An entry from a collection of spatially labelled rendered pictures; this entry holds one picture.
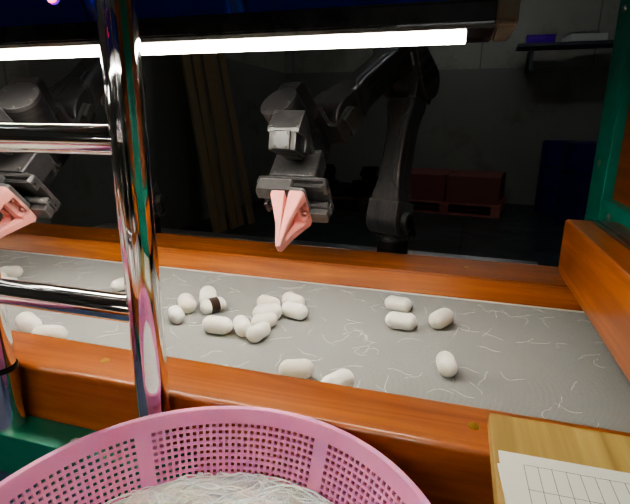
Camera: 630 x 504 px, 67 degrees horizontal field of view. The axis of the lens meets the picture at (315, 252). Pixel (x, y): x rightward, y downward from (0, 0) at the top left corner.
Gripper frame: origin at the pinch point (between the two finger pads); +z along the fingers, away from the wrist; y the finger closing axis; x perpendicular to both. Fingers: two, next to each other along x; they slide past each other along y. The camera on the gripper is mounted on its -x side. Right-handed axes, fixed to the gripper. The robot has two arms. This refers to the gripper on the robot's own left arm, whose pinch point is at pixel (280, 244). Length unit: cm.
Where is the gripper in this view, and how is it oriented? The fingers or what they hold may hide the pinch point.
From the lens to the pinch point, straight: 63.0
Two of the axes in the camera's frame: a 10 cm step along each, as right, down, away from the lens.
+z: -2.2, 8.2, -5.3
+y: 9.6, 0.8, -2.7
